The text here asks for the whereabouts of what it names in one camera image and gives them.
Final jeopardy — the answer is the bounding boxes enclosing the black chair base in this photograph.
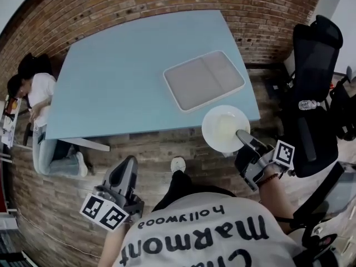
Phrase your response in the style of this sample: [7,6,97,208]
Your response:
[288,161,356,267]

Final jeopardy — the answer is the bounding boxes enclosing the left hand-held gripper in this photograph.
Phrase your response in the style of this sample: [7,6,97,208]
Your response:
[80,156,145,232]

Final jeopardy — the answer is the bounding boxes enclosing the clear plastic water bottle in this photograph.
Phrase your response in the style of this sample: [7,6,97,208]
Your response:
[298,99,321,111]

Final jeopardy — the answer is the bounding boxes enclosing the black mesh office chair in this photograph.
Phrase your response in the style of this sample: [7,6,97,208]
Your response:
[280,14,344,178]

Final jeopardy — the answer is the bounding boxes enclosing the white plate item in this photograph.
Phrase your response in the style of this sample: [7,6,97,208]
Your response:
[201,105,251,153]

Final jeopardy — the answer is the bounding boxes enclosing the white floor cable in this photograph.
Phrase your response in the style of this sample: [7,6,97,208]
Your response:
[15,210,102,259]

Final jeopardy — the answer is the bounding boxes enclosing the white printed shirt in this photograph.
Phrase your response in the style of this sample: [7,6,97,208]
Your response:
[111,192,304,267]

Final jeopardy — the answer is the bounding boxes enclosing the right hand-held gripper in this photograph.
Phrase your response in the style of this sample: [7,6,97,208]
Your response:
[235,129,295,192]

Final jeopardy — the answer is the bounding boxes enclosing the white divided tray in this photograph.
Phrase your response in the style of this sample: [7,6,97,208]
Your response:
[162,50,246,114]

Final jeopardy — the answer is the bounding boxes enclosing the black chair with armrests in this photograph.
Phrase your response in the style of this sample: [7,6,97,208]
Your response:
[329,65,356,142]

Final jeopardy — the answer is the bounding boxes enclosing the person's black trouser leg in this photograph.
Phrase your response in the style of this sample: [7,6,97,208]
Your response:
[151,170,238,214]

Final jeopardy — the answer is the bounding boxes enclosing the person's white shoe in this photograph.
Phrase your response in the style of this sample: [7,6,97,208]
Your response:
[170,156,187,174]

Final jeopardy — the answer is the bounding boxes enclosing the person's left forearm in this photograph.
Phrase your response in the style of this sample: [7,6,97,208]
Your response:
[97,220,136,267]

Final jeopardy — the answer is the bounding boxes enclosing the person's right forearm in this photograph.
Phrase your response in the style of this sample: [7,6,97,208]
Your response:
[258,164,296,235]

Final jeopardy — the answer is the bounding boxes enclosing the brown bead bracelet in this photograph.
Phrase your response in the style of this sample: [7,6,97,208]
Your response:
[260,172,280,188]

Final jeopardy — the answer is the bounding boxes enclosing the light blue table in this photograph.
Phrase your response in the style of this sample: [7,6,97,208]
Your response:
[44,9,261,152]

